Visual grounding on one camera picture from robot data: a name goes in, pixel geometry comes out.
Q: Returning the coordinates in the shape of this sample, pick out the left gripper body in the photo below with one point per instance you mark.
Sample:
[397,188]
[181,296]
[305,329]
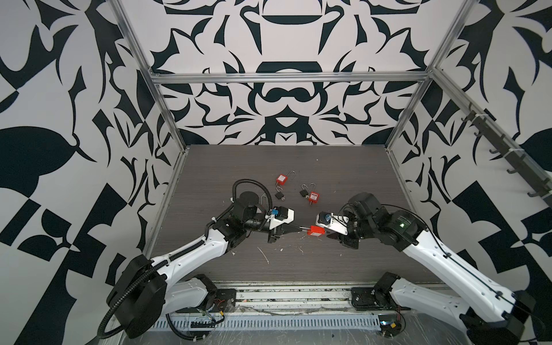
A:
[267,218]

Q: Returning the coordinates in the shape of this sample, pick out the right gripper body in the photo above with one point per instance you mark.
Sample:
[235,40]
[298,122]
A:
[347,228]

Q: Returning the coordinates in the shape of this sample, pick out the red padlock long shackle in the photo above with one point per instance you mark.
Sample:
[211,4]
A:
[314,231]

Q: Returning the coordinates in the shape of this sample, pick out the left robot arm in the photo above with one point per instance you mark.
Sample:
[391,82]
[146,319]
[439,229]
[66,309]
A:
[146,290]

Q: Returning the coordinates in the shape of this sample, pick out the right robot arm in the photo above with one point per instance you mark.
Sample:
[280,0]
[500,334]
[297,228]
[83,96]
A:
[486,311]

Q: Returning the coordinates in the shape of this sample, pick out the black padlock left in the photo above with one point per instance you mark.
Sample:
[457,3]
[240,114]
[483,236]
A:
[279,193]

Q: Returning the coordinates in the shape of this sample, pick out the black padlock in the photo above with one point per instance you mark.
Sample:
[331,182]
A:
[279,193]
[304,192]

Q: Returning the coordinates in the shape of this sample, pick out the black padlock right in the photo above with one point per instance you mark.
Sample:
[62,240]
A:
[304,192]

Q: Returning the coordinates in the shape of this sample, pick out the grey hook rack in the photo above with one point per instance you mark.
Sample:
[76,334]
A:
[519,159]

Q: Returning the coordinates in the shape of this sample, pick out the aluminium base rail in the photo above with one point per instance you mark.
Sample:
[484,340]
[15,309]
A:
[287,298]

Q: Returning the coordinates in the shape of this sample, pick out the white cable duct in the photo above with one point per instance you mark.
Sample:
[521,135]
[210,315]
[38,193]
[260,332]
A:
[280,323]

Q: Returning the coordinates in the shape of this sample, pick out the aluminium cage frame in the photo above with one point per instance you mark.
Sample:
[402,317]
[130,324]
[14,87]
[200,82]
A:
[260,88]

